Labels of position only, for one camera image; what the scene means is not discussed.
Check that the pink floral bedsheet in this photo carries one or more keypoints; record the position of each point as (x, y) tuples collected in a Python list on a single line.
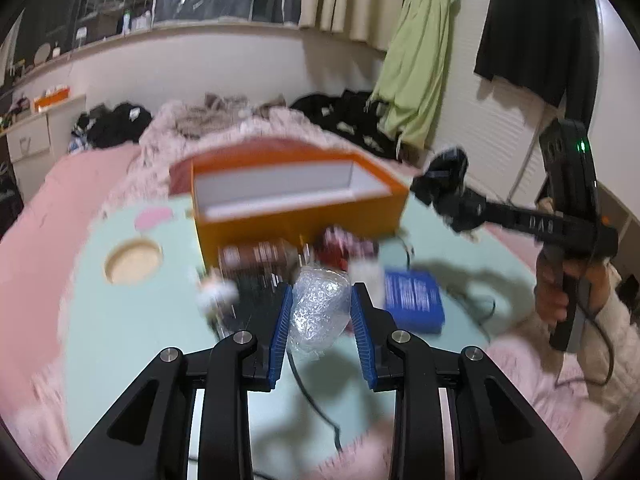
[(38, 261)]

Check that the clear plastic item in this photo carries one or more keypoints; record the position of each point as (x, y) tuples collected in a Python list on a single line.
[(320, 311)]

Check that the green hanging cloth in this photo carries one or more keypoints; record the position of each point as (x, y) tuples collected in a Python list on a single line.
[(413, 72)]

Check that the black clothes pile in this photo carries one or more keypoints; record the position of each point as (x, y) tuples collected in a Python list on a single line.
[(103, 128), (351, 117)]

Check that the orange cardboard box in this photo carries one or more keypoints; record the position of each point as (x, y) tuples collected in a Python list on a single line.
[(270, 189)]

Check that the dark red small box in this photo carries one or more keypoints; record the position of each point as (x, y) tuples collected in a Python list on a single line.
[(338, 248)]

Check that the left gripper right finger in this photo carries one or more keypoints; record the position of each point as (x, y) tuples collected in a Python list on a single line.
[(456, 414)]

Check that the white drawer cabinet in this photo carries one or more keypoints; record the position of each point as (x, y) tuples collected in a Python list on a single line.
[(47, 133)]

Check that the blue metal tin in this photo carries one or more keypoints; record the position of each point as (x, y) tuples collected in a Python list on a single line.
[(413, 300)]

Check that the black clothes pile right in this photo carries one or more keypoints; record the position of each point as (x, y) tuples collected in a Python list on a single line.
[(351, 117)]

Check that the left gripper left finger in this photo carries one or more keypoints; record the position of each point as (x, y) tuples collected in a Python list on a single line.
[(145, 433)]

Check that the small orange box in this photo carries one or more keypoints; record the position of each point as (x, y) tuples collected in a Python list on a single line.
[(50, 97)]

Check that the brown wrapped package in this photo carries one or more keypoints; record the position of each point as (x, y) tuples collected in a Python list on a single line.
[(262, 258)]

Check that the black hanging garment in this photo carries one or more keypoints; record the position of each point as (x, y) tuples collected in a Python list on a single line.
[(549, 47)]

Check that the black lace fabric bundle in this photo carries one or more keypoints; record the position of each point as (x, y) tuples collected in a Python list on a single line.
[(443, 177)]

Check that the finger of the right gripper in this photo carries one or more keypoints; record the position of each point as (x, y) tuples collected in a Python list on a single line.
[(462, 209)]

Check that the black clothes pile left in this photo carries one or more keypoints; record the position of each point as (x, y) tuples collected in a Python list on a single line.
[(103, 128)]

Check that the white fluffy item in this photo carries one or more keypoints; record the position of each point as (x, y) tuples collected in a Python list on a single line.
[(214, 292)]

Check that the person right hand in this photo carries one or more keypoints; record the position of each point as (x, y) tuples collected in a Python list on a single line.
[(551, 303)]

